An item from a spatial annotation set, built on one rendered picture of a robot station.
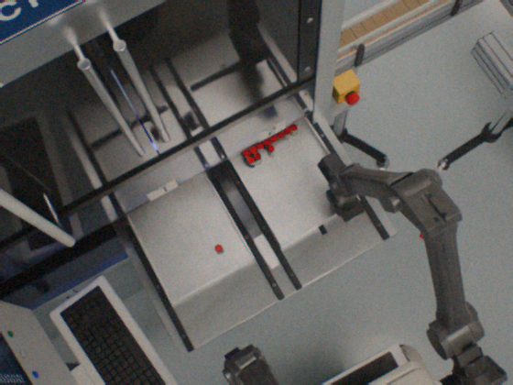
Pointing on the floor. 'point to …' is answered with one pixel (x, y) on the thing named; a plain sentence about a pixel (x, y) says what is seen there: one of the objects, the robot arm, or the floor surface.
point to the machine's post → (326, 57)
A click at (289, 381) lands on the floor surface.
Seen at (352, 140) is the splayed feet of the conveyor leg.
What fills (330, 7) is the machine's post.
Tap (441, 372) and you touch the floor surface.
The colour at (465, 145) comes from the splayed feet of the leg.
